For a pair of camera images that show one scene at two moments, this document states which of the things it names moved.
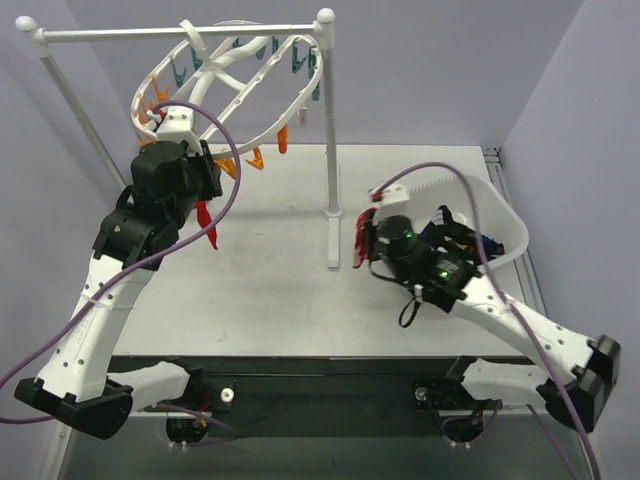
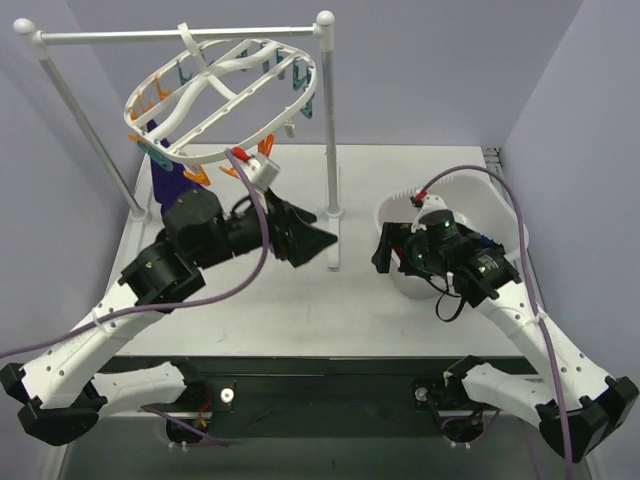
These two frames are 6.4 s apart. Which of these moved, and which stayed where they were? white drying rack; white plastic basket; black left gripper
Moved: black left gripper
Stayed: white drying rack; white plastic basket
